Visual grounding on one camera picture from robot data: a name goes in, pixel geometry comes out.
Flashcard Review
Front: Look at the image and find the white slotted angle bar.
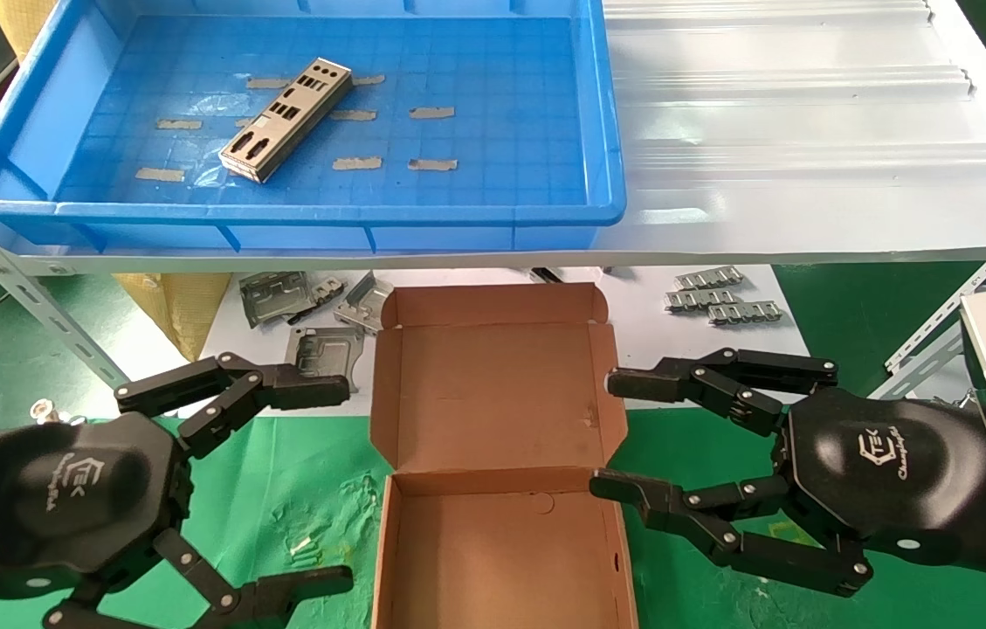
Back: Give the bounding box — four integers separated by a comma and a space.
0, 185, 134, 391
884, 247, 986, 401

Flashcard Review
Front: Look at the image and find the silver slotted metal strip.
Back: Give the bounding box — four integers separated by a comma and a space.
674, 266, 745, 291
665, 289, 741, 313
707, 301, 784, 327

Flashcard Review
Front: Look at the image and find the blue plastic tray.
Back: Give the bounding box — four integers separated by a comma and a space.
0, 0, 629, 254

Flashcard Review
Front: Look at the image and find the white ribbed shelf sheet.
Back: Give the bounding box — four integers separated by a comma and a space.
0, 0, 986, 279

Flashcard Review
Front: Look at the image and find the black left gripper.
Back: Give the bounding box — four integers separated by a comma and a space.
0, 352, 350, 605

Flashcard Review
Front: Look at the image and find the folded silver metal bracket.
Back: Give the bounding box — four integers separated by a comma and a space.
333, 270, 396, 334

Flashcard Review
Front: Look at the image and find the silver metal spring clip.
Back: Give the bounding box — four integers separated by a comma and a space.
30, 398, 90, 426

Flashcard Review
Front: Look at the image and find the yellow woven sack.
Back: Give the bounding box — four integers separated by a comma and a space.
0, 0, 66, 62
113, 273, 233, 363

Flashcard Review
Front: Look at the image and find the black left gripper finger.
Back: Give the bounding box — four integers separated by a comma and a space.
43, 527, 355, 629

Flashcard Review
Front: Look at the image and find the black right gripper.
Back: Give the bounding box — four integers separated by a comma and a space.
590, 348, 986, 599

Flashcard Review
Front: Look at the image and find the small dark toothed metal part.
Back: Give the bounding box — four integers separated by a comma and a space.
287, 276, 346, 326

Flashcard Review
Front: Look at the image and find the silver metal IO shield plate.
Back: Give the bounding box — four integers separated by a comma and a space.
220, 58, 356, 173

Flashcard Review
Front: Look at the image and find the flat white sheet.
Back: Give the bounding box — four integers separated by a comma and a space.
176, 265, 810, 418

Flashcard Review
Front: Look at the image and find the large grey metal bracket plate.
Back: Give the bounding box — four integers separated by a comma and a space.
238, 271, 316, 329

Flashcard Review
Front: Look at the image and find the brown cardboard box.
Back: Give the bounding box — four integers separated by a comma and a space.
369, 281, 640, 629

